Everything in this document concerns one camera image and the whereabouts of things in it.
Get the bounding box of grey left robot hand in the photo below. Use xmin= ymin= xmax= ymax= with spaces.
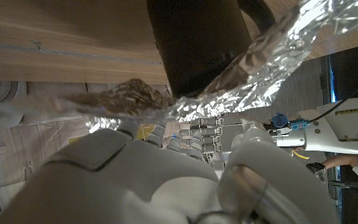
xmin=178 ymin=113 xmax=306 ymax=170

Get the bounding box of person black gloved hand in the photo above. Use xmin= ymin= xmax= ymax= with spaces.
xmin=306 ymin=162 xmax=326 ymax=184

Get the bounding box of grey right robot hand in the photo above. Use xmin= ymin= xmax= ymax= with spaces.
xmin=0 ymin=118 xmax=340 ymax=224

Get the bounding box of aluminum foil sheet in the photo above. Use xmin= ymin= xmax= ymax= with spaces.
xmin=54 ymin=0 xmax=358 ymax=133

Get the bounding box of black mug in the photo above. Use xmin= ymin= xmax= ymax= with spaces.
xmin=146 ymin=0 xmax=276 ymax=99

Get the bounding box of person bare forearm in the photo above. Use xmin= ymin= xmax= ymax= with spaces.
xmin=320 ymin=154 xmax=358 ymax=170

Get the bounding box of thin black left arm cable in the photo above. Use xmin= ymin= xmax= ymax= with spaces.
xmin=308 ymin=74 xmax=358 ymax=124

